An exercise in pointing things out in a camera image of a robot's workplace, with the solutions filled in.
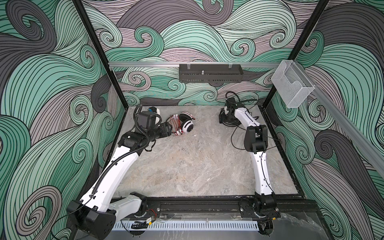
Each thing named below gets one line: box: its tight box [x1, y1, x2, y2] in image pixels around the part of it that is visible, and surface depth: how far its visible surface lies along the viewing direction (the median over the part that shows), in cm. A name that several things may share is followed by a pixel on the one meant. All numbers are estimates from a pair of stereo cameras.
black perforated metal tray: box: [179, 64, 244, 83], surface depth 97 cm
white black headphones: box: [175, 111, 196, 136], surface depth 102 cm
